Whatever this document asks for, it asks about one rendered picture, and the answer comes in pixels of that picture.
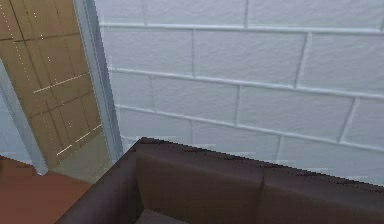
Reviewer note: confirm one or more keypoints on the tan wooden room door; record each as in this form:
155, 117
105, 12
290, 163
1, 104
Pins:
50, 80

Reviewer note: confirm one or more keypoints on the dark brown sofa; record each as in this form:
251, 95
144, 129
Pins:
206, 186

